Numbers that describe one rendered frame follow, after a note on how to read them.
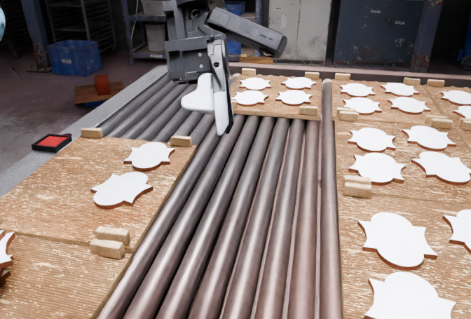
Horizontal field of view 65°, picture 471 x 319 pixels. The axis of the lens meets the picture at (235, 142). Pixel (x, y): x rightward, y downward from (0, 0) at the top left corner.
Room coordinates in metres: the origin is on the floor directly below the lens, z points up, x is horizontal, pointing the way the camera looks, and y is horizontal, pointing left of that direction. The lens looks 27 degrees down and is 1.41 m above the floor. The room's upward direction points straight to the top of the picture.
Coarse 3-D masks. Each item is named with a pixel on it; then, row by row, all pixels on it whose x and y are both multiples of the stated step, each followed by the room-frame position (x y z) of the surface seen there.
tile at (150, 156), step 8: (144, 144) 0.89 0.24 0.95; (152, 144) 0.89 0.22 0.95; (160, 144) 0.89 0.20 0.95; (136, 152) 0.85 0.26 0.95; (144, 152) 0.85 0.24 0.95; (152, 152) 0.85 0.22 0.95; (160, 152) 0.85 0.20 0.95; (168, 152) 0.85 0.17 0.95; (128, 160) 0.81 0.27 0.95; (136, 160) 0.81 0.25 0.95; (144, 160) 0.81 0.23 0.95; (152, 160) 0.81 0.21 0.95; (160, 160) 0.81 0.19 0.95; (168, 160) 0.81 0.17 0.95; (136, 168) 0.78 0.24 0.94; (144, 168) 0.77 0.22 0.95; (152, 168) 0.78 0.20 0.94
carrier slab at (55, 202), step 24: (72, 144) 0.91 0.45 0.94; (96, 144) 0.91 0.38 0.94; (120, 144) 0.91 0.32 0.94; (168, 144) 0.91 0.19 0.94; (48, 168) 0.79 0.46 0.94; (72, 168) 0.79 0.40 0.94; (96, 168) 0.79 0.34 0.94; (120, 168) 0.79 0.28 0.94; (168, 168) 0.79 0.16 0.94; (24, 192) 0.68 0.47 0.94; (48, 192) 0.68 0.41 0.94; (72, 192) 0.68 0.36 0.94; (168, 192) 0.69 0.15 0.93; (24, 216) 0.60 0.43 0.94; (48, 216) 0.60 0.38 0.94; (72, 216) 0.60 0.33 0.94; (96, 216) 0.60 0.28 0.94; (120, 216) 0.60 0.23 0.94; (144, 216) 0.60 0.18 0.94; (72, 240) 0.53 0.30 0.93
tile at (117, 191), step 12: (108, 180) 0.71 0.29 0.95; (120, 180) 0.71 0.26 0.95; (132, 180) 0.71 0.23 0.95; (144, 180) 0.71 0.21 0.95; (96, 192) 0.68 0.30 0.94; (108, 192) 0.67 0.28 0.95; (120, 192) 0.67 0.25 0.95; (132, 192) 0.67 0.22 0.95; (144, 192) 0.68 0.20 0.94; (96, 204) 0.63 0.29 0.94; (108, 204) 0.62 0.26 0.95; (120, 204) 0.63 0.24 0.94; (132, 204) 0.63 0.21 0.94
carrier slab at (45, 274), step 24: (24, 240) 0.53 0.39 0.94; (48, 240) 0.53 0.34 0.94; (24, 264) 0.47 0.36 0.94; (48, 264) 0.47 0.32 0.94; (72, 264) 0.47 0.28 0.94; (96, 264) 0.47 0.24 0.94; (120, 264) 0.47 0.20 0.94; (0, 288) 0.42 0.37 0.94; (24, 288) 0.42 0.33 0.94; (48, 288) 0.42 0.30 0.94; (72, 288) 0.42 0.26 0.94; (96, 288) 0.42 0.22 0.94; (0, 312) 0.38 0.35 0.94; (24, 312) 0.38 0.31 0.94; (48, 312) 0.38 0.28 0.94; (72, 312) 0.38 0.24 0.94; (96, 312) 0.38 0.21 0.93
